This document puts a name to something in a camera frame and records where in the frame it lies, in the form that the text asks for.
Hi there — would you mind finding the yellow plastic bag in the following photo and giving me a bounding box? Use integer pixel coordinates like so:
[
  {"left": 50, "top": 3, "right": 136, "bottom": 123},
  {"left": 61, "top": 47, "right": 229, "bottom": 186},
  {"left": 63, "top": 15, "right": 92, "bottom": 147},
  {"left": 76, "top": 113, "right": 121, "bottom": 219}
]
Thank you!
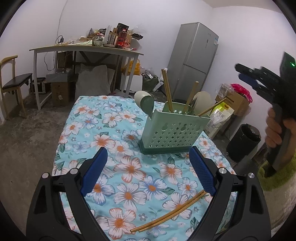
[{"left": 122, "top": 59, "right": 141, "bottom": 76}]

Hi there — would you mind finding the pink plastic bag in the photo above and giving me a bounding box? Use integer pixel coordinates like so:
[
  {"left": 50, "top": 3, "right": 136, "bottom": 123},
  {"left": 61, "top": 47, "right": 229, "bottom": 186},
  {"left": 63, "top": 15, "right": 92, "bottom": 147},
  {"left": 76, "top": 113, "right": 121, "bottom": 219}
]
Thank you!
[{"left": 230, "top": 83, "right": 253, "bottom": 102}]

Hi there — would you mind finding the yellow white rice bag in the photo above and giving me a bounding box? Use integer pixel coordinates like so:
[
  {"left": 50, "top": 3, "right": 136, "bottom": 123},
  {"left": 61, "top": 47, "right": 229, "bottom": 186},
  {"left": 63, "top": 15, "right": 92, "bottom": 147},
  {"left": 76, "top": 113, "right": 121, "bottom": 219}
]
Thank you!
[{"left": 205, "top": 103, "right": 235, "bottom": 139}]

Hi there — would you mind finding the green plastic spoon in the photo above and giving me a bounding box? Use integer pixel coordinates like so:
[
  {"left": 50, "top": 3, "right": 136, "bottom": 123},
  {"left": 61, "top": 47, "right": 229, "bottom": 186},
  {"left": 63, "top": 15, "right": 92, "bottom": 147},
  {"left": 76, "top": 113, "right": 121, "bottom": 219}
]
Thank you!
[{"left": 140, "top": 95, "right": 155, "bottom": 120}]

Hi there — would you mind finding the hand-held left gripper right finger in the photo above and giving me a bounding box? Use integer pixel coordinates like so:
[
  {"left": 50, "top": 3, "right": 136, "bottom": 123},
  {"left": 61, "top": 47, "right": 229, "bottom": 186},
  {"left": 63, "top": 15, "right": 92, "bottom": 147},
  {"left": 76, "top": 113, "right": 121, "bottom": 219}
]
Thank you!
[{"left": 188, "top": 146, "right": 271, "bottom": 241}]

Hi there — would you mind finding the floral blue blanket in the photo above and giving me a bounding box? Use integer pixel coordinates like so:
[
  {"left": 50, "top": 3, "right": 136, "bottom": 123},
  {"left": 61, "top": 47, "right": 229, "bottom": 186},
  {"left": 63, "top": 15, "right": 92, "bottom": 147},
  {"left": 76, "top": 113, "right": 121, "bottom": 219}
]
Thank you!
[{"left": 52, "top": 95, "right": 238, "bottom": 241}]

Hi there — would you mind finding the white sack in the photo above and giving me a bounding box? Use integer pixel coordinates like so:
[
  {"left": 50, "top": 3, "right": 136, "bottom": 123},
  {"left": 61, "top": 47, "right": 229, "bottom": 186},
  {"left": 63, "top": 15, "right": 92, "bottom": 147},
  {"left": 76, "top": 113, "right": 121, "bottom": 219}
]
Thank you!
[{"left": 75, "top": 64, "right": 111, "bottom": 96}]

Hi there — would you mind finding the wooden chopstick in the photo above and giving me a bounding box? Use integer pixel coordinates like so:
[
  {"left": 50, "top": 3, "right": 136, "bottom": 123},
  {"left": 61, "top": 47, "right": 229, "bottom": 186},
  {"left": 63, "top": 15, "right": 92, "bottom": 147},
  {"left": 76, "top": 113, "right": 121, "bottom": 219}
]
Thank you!
[
  {"left": 196, "top": 98, "right": 227, "bottom": 117},
  {"left": 131, "top": 190, "right": 206, "bottom": 233},
  {"left": 139, "top": 192, "right": 208, "bottom": 232},
  {"left": 184, "top": 81, "right": 199, "bottom": 112},
  {"left": 161, "top": 69, "right": 174, "bottom": 113}
]

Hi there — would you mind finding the red oil bottle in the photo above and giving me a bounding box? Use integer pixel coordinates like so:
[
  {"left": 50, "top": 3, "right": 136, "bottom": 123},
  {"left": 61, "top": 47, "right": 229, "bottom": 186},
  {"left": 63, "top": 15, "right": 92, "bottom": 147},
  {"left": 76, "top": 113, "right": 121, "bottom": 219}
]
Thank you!
[{"left": 117, "top": 29, "right": 129, "bottom": 48}]

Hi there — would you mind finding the brown cardboard box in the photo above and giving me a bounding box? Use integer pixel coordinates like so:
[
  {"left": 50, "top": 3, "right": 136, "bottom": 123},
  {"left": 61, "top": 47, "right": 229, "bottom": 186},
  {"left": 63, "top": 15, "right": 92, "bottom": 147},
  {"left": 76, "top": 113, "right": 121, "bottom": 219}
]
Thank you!
[{"left": 51, "top": 81, "right": 71, "bottom": 106}]

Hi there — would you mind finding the white rice paddle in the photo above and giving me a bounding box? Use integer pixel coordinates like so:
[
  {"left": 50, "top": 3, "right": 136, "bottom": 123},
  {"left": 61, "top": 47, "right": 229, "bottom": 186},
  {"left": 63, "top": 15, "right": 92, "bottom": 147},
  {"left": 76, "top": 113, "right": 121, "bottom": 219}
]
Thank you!
[{"left": 193, "top": 91, "right": 215, "bottom": 115}]

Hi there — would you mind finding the white frame desk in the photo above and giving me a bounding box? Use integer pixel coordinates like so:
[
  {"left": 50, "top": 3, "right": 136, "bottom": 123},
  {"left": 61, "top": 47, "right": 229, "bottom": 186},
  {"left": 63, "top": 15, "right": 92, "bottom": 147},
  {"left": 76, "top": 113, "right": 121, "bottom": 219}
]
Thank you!
[{"left": 29, "top": 44, "right": 144, "bottom": 110}]

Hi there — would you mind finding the black trash can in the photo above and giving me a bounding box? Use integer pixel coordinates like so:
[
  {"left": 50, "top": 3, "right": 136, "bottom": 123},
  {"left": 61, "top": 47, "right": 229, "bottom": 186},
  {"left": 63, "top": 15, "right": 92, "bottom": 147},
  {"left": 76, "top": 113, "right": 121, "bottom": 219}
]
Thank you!
[{"left": 227, "top": 124, "right": 262, "bottom": 164}]

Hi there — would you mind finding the person's right hand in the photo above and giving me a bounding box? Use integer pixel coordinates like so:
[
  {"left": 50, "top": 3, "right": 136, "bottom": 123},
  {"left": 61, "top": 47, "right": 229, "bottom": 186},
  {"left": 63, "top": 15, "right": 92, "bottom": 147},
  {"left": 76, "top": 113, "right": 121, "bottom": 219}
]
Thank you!
[{"left": 265, "top": 108, "right": 296, "bottom": 148}]

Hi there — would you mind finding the green plastic utensil holder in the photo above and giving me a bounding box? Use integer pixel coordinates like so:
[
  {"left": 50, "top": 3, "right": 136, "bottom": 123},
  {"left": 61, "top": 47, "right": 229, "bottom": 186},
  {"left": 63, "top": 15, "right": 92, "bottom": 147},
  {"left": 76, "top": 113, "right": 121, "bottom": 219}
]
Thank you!
[{"left": 139, "top": 101, "right": 211, "bottom": 154}]

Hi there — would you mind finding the white cable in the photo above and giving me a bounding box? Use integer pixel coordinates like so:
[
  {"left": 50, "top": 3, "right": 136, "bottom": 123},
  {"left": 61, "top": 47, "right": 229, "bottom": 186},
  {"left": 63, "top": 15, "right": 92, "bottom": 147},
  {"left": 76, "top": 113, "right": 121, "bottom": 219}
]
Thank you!
[{"left": 57, "top": 0, "right": 68, "bottom": 37}]

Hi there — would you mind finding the clear plastic bag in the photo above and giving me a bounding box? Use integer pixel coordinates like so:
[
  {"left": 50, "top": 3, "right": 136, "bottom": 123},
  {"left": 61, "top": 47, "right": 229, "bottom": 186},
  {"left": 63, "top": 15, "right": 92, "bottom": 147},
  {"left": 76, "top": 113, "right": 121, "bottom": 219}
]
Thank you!
[{"left": 218, "top": 83, "right": 233, "bottom": 98}]

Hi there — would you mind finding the grey refrigerator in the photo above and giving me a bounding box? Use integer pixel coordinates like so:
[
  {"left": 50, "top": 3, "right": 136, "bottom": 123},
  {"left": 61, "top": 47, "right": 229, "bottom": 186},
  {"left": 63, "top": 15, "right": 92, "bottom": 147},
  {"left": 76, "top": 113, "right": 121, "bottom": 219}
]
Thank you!
[{"left": 165, "top": 22, "right": 219, "bottom": 101}]

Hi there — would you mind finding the wooden chair black seat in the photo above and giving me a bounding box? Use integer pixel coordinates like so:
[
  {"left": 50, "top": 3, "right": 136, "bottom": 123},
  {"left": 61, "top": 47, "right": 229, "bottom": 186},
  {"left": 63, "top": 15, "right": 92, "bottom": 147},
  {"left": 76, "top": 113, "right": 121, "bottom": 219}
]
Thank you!
[{"left": 0, "top": 55, "right": 33, "bottom": 121}]

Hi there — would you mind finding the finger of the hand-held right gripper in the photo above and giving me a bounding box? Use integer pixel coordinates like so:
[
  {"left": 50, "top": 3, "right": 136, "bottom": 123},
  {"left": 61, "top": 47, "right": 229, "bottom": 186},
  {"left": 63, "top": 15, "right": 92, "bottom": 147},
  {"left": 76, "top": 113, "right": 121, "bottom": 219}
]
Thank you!
[
  {"left": 238, "top": 74, "right": 275, "bottom": 98},
  {"left": 235, "top": 63, "right": 281, "bottom": 84}
]

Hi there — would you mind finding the metal case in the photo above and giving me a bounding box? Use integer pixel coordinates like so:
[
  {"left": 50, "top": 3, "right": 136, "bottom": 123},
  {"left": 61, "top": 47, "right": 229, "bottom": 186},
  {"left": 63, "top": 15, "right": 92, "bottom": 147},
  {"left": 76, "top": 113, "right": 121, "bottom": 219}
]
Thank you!
[{"left": 30, "top": 77, "right": 51, "bottom": 94}]

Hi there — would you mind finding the large cardboard box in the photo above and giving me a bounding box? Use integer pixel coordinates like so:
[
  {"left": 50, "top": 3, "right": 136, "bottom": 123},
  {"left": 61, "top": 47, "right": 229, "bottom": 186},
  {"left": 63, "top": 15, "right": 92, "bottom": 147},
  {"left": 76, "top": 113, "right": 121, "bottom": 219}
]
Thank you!
[{"left": 216, "top": 91, "right": 250, "bottom": 117}]

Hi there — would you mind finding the beige plastic ladle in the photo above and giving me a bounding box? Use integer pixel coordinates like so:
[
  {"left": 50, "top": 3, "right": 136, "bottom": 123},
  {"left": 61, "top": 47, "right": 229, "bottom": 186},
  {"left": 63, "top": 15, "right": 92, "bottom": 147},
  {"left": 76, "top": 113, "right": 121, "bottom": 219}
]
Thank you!
[{"left": 134, "top": 90, "right": 152, "bottom": 109}]

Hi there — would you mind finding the white appliance part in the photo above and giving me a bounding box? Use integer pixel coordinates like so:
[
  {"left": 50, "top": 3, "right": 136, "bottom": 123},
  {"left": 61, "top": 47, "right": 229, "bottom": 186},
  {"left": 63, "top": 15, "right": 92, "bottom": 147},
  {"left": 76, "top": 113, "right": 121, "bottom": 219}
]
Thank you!
[{"left": 154, "top": 79, "right": 166, "bottom": 92}]

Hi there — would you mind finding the person's right forearm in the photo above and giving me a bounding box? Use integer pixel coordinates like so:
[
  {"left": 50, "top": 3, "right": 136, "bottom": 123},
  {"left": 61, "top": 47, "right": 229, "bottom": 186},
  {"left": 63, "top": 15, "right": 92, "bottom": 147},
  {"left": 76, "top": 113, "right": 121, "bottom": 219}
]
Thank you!
[{"left": 257, "top": 155, "right": 296, "bottom": 230}]

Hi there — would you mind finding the pile of assorted packets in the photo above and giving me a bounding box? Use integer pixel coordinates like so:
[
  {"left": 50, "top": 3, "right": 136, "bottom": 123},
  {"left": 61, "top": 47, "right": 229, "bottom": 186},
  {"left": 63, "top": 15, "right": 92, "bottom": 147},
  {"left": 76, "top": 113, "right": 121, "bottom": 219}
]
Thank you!
[{"left": 76, "top": 23, "right": 143, "bottom": 50}]

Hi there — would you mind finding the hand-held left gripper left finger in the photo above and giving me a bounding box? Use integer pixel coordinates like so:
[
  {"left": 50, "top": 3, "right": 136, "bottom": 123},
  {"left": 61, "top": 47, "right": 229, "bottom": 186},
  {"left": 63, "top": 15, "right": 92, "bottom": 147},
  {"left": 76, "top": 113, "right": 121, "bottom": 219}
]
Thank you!
[{"left": 26, "top": 146, "right": 108, "bottom": 241}]

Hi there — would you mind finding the grey foil box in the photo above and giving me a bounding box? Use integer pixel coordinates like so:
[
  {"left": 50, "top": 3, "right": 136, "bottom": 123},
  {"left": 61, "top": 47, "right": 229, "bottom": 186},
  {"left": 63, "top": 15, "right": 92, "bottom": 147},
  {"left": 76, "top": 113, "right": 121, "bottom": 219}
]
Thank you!
[{"left": 46, "top": 68, "right": 73, "bottom": 83}]

